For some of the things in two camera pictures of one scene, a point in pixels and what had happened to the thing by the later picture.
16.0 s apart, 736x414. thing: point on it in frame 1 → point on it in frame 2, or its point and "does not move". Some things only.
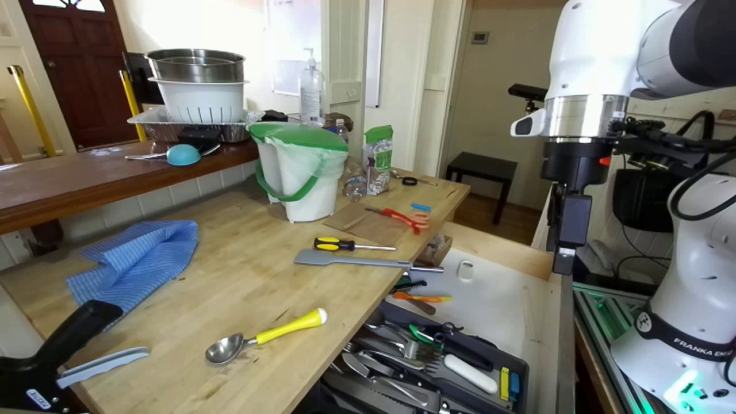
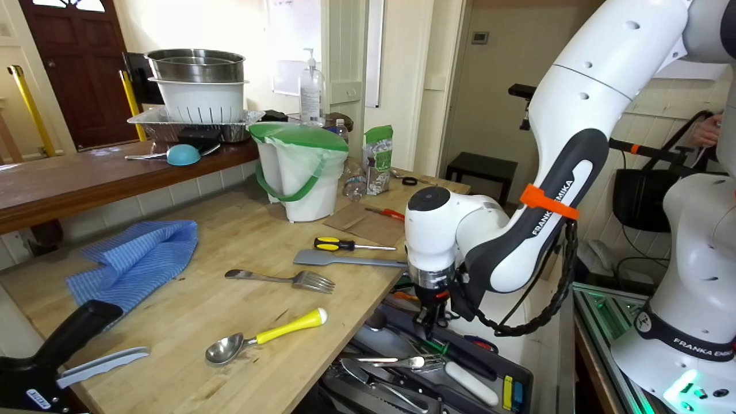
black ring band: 408,180 does not move
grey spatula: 323,258 does not move
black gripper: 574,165 → 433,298
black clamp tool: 36,382 does not move
